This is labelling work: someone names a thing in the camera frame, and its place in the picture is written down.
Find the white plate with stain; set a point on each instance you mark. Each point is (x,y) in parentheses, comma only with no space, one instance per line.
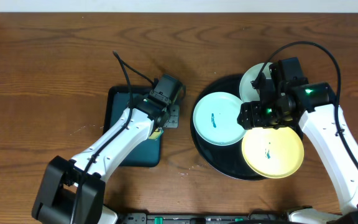
(246,91)

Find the light blue plate with stain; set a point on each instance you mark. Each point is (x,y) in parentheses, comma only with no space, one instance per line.
(215,119)

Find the yellow green sponge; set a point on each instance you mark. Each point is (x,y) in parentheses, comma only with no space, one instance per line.
(156,134)

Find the yellow plate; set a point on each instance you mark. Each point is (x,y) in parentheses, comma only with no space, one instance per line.
(273,153)

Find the black rectangular water tray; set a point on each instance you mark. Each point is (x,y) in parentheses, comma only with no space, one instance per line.
(147,153)

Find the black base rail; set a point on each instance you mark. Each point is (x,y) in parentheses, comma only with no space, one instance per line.
(144,218)

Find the black round tray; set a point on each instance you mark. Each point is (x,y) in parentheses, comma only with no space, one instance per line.
(228,160)

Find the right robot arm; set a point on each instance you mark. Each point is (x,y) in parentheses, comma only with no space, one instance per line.
(315,109)

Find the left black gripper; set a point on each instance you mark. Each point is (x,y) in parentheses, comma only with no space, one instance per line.
(171,117)

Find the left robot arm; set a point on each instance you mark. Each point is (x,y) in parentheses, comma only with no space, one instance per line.
(72,191)

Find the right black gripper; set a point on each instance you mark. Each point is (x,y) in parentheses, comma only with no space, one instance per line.
(252,113)

